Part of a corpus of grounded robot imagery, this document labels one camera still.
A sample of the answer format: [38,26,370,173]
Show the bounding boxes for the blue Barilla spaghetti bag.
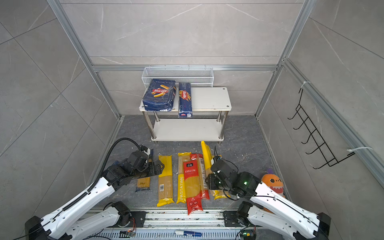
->
[179,83,193,118]

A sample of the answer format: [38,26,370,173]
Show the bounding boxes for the white two-tier shelf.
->
[139,87,232,142]

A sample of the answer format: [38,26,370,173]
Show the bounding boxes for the blue Barilla pasta box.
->
[142,79,177,112]

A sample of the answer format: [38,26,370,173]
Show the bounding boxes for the yellow Pastatime spaghetti bag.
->
[177,152,191,204]

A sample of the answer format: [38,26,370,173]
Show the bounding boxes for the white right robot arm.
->
[206,158,331,240]

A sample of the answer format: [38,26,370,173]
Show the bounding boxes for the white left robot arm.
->
[23,138,165,240]

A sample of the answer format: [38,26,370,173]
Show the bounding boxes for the red label spaghetti bag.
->
[190,154,210,200]

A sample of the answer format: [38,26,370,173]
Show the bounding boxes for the blue white marker pen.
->
[175,230,203,238]

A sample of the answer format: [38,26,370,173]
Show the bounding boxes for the black wire hook rack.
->
[287,89,355,170]

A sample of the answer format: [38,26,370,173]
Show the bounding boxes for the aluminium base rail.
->
[80,191,310,240]

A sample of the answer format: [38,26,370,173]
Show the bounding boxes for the red spaghetti bag with window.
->
[184,160,203,215]

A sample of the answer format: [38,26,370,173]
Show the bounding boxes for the white wire mesh basket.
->
[142,66,214,88]

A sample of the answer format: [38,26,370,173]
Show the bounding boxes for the orange shark plush toy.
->
[262,169,286,198]

